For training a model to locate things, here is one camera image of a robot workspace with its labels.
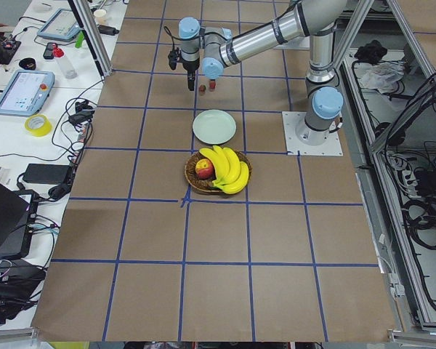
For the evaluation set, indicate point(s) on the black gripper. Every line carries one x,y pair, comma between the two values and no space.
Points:
190,67

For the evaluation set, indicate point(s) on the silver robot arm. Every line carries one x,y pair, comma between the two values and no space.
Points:
214,49

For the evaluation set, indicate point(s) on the light green plate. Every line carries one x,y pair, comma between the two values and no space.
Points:
214,127

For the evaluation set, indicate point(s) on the yellow banana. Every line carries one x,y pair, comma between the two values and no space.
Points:
218,161
227,174
240,183
234,166

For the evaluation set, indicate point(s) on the red yellow apple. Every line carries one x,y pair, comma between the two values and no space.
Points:
204,169

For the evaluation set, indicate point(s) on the top yellow banana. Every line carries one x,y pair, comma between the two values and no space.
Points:
218,161

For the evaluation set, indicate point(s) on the brown wicker basket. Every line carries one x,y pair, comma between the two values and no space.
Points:
206,186

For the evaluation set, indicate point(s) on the paper cup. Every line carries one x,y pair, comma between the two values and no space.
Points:
100,16

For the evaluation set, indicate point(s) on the green marker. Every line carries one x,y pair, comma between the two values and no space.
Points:
79,40

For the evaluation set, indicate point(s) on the bottom yellow banana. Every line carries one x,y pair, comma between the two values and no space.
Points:
240,183

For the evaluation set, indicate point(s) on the clear squeeze bottle red cap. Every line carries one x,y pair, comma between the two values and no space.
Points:
64,63

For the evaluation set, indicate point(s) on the teach pendant tablet far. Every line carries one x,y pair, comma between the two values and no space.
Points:
62,26

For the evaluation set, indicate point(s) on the teach pendant tablet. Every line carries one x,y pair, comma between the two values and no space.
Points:
62,26
26,93

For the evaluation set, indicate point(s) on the black remote device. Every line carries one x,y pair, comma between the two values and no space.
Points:
48,52

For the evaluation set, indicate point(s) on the yellow tape roll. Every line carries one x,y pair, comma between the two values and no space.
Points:
38,125

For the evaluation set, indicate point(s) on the teach pendant tablet near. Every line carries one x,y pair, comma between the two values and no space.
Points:
26,93

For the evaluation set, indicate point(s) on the black power adapter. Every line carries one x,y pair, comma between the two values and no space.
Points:
46,173

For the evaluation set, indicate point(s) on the black laptop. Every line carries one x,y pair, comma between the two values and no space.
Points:
17,214

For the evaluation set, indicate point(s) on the aluminium frame post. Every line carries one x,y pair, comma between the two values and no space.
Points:
88,26

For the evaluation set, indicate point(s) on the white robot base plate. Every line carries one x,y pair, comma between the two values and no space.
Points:
302,141

